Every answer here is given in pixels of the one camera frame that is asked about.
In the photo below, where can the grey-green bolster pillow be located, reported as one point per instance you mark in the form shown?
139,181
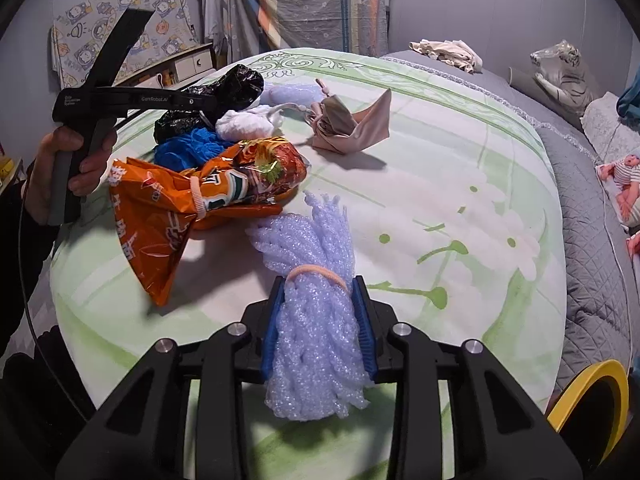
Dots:
525,85

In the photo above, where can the white lace pillow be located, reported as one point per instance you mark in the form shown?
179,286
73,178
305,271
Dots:
612,122

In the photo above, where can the white tiger plush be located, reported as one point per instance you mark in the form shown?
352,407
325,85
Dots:
565,72

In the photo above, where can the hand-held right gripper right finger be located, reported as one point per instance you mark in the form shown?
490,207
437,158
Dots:
364,340

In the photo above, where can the black plastic bag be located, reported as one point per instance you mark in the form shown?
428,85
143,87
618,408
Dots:
235,87

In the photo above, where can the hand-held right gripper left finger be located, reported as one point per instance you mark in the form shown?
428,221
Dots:
272,340

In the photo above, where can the person's left hand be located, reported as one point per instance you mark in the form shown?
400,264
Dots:
97,160

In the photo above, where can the white tissue bundle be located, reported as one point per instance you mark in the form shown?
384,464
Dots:
245,122

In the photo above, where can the grey hanging shirt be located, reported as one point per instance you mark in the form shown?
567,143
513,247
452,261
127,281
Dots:
212,5

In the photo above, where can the lilac foam net bundle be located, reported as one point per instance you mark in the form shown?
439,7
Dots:
295,96
312,270

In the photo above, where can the orange snack bag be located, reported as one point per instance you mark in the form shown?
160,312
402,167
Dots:
165,200

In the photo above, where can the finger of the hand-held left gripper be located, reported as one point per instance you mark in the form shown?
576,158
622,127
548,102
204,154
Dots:
192,101

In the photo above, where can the teal cloth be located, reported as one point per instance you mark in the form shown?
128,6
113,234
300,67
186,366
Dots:
631,95

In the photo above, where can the cartoon printed cloth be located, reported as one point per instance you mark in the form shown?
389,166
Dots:
100,25

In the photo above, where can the blue foam net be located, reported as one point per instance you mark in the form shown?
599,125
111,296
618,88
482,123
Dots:
195,147

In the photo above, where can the baby doll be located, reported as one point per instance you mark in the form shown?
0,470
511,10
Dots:
625,175

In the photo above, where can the person's left forearm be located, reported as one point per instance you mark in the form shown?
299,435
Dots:
22,270

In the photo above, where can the white drawer cabinet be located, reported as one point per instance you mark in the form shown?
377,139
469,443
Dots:
187,62

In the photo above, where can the green floral bedsheet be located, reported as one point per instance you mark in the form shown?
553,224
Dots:
425,185

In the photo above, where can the cream crumpled clothing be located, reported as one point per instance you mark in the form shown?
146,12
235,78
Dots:
447,52

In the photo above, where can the beige cloth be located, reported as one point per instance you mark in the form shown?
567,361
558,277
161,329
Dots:
350,127

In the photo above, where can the grey quilted blanket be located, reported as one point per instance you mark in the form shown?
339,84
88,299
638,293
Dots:
585,220

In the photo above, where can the striped hanging sheet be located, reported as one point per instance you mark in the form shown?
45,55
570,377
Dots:
310,5

